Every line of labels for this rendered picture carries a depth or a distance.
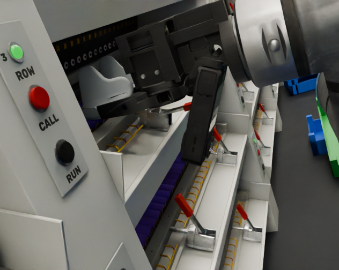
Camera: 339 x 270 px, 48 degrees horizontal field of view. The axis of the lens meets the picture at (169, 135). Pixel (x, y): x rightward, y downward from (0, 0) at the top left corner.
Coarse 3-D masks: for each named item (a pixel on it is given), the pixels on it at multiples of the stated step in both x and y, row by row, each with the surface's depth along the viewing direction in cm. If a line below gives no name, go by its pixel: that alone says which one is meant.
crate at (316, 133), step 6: (312, 120) 146; (318, 120) 147; (312, 126) 147; (318, 126) 148; (312, 132) 148; (318, 132) 148; (312, 138) 130; (318, 138) 143; (324, 138) 142; (312, 144) 131; (318, 144) 131; (324, 144) 130; (312, 150) 132; (318, 150) 131; (324, 150) 131
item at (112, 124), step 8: (112, 120) 46; (120, 120) 46; (128, 120) 49; (104, 128) 44; (112, 128) 44; (120, 128) 46; (96, 136) 42; (104, 136) 42; (112, 136) 44; (104, 144) 42
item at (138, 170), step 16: (96, 64) 68; (176, 112) 56; (176, 128) 50; (128, 144) 46; (144, 144) 46; (160, 144) 46; (176, 144) 51; (112, 160) 33; (128, 160) 42; (144, 160) 42; (160, 160) 44; (112, 176) 33; (128, 176) 39; (144, 176) 39; (160, 176) 45; (128, 192) 36; (144, 192) 40; (128, 208) 36; (144, 208) 40
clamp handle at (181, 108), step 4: (184, 104) 48; (188, 104) 48; (160, 108) 49; (172, 108) 49; (176, 108) 49; (180, 108) 48; (184, 108) 48; (188, 108) 48; (160, 112) 49; (164, 112) 49; (168, 112) 49; (172, 112) 49
